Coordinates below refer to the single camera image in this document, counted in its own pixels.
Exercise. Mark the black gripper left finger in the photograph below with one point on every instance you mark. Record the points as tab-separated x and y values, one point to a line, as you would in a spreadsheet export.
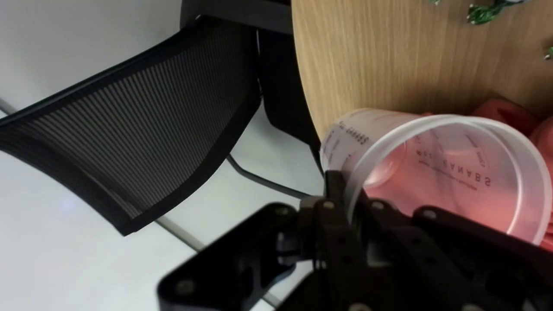
231	260

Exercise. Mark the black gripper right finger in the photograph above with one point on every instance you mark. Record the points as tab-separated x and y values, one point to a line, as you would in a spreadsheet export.
461	260

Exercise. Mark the translucent plastic cup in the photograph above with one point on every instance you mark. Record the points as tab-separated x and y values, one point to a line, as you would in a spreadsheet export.
357	136

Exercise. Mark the orange crumpled cloth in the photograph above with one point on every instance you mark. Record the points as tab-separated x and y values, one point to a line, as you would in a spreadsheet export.
502	110

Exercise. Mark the black mesh office chair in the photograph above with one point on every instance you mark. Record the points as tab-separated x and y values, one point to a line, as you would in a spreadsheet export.
132	115

